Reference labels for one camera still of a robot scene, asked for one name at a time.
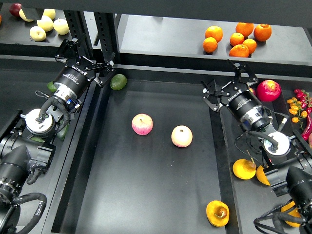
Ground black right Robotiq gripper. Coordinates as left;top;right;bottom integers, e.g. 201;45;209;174
201;59;263;121

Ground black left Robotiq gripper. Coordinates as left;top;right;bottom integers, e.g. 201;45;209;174
53;33;116;98

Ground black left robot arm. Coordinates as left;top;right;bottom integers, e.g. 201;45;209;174
0;39;115;234

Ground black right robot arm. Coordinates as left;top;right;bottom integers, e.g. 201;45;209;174
203;61;312;234

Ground yellow pear beside arm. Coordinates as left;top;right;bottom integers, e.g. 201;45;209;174
256;165;270;186

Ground green avocado at tray corner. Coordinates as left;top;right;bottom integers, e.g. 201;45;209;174
110;74;127;90

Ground green avocado left tray top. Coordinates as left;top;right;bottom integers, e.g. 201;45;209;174
47;81;57;93

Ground green avocado tray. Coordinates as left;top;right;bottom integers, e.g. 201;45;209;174
47;81;57;93
30;136;45;143

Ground pale yellow pear front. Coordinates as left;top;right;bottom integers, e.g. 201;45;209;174
29;26;46;42

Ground pale yellow pear middle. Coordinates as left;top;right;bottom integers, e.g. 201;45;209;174
37;15;54;32

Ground pale yellow pear back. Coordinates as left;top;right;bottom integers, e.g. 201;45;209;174
43;8;56;20

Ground dark green avocado upright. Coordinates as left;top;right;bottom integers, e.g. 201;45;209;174
57;124;69;140

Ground pale yellow pear half hidden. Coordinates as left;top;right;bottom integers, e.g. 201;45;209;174
19;9;34;22

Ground yellow pear right tray middle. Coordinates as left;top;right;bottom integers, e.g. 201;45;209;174
233;150;256;180

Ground green avocado left tray upper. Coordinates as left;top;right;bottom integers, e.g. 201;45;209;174
30;136;45;143

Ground yellow pear in centre tray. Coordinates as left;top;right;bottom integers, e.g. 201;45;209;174
206;200;230;227

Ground dark red apple right tray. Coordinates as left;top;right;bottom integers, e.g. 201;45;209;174
249;88;256;96

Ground black shelf upright posts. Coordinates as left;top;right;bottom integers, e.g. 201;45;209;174
63;10;121;64

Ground orange front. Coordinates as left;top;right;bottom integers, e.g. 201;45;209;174
229;44;250;58

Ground orange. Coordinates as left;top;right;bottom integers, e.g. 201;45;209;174
253;24;272;42
205;25;223;43
243;39;257;54
235;22;254;38
229;44;250;58
202;37;217;53
230;32;245;46

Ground orange lower left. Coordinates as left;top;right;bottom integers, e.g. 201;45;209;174
202;37;217;53

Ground orange right lower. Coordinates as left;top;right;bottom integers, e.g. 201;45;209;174
243;39;257;54

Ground orange centre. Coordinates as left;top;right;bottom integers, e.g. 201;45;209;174
230;32;245;46

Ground orange top left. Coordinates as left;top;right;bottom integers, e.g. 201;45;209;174
205;25;223;43

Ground orange top middle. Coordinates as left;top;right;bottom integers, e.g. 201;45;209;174
235;22;254;38

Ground orange top right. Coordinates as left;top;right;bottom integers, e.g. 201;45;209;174
253;24;272;42

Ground pale yellow pink apple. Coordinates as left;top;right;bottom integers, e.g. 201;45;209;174
171;125;193;148

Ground black left tray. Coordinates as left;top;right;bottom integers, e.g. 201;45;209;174
0;56;100;234

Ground black tray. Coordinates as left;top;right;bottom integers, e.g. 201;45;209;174
55;68;231;234
0;56;100;234
206;80;312;234

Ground cherry tomato bunch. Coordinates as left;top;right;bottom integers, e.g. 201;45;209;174
287;89;312;123

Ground pink red apple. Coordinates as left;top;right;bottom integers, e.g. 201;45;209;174
132;113;153;136

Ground dark red apple on shelf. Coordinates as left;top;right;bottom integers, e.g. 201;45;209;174
9;3;22;18

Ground red chili pepper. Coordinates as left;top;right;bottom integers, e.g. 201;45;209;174
301;114;312;141

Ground black centre tray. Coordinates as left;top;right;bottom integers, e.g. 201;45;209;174
55;68;231;234

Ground black right tray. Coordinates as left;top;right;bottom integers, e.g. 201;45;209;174
206;80;312;234

